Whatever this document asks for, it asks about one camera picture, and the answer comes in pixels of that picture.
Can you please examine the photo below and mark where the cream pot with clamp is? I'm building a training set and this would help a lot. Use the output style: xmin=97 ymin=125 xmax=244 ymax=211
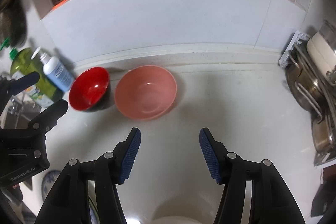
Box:
xmin=306 ymin=20 xmax=336 ymax=86

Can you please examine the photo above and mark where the green dish soap bottle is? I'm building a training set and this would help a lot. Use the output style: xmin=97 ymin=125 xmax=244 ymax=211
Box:
xmin=9 ymin=48 xmax=63 ymax=108

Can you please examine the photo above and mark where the steel pan with handle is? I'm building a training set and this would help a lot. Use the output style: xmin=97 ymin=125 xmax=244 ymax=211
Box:
xmin=285 ymin=50 xmax=326 ymax=119

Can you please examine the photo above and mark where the cream white bowl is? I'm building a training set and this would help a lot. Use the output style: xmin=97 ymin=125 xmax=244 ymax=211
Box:
xmin=151 ymin=216 xmax=201 ymax=224

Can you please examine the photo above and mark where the steel pot lower shelf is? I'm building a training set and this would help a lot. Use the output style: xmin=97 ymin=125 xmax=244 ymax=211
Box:
xmin=311 ymin=113 xmax=335 ymax=155

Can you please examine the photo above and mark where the pink bowl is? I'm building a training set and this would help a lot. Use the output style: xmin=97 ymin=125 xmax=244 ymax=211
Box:
xmin=114 ymin=65 xmax=178 ymax=121

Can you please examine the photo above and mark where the large blue floral plate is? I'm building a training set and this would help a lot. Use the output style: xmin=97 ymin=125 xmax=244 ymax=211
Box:
xmin=41 ymin=170 xmax=61 ymax=201

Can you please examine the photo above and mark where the red and black bowl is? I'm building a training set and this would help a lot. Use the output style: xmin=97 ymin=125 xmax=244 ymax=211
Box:
xmin=68 ymin=67 xmax=111 ymax=113

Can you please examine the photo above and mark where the white pot rack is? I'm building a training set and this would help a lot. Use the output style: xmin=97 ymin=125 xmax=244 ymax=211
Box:
xmin=278 ymin=31 xmax=311 ymax=69

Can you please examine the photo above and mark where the white blue pump bottle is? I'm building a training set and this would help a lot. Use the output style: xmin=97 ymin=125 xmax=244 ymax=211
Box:
xmin=31 ymin=47 xmax=75 ymax=92

